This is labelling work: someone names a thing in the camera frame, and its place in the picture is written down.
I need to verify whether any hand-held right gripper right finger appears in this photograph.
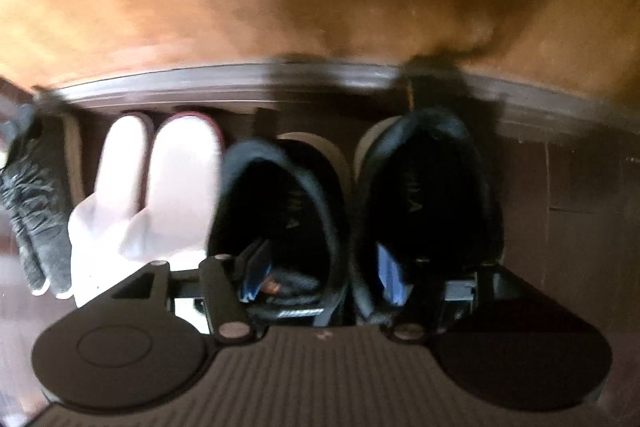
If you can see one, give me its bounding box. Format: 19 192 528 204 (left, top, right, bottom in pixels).
377 244 536 342

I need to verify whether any white slipper with maroon trim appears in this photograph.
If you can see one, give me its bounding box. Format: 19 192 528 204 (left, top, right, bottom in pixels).
68 112 157 308
120 108 226 265

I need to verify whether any black sneaker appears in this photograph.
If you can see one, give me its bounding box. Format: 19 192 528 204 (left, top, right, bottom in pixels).
206 132 351 330
350 107 505 330

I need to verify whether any grey knit sneaker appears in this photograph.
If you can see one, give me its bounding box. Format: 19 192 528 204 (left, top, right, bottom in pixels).
0 104 83 299

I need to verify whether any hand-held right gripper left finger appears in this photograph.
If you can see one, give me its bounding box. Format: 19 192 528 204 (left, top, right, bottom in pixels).
111 239 273 344

